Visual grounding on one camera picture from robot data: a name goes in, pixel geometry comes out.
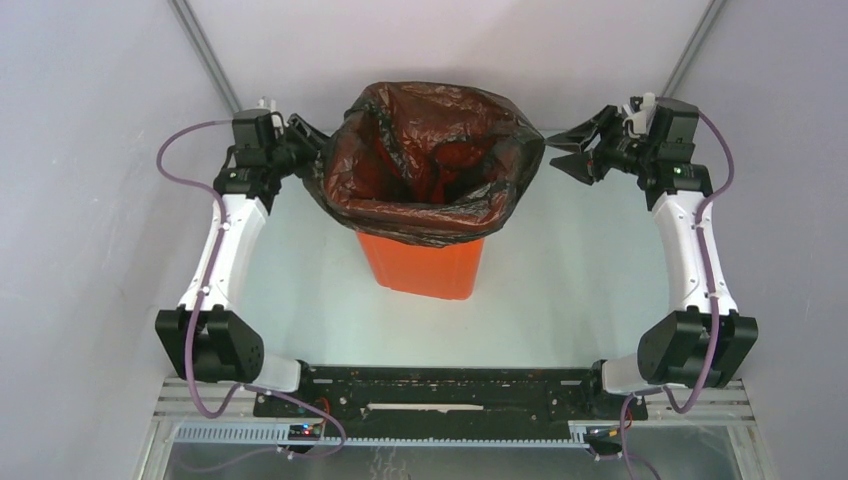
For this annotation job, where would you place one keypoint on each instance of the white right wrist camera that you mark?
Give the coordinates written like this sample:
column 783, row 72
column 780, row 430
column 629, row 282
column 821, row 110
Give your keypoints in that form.
column 639, row 113

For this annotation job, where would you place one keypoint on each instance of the white toothed cable duct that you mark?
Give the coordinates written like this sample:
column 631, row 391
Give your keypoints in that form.
column 275, row 434

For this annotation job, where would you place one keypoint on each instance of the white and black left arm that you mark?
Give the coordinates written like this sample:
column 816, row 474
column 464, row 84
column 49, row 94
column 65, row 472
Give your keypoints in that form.
column 204, row 336

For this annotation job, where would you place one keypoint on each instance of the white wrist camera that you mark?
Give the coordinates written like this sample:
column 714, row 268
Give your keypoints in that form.
column 267, row 103
column 639, row 113

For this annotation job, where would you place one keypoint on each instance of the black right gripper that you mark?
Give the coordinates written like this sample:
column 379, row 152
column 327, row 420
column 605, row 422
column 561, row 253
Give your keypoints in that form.
column 583, row 167

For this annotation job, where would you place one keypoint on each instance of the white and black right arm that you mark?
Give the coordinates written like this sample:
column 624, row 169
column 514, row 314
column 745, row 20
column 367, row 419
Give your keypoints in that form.
column 704, row 339

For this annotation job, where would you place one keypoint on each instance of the black plastic trash bag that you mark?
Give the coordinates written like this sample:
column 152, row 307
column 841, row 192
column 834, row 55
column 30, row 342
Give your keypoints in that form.
column 426, row 164

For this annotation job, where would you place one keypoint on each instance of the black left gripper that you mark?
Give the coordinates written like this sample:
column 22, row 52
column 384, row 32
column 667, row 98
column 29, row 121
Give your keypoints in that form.
column 308, row 145

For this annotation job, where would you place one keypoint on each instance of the aluminium frame rail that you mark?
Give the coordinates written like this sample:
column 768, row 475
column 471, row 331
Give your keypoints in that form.
column 198, row 39

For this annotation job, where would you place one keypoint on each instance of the orange plastic trash bin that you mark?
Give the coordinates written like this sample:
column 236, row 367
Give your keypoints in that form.
column 447, row 273

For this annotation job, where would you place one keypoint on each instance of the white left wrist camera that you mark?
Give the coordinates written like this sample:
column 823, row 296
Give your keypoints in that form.
column 267, row 103

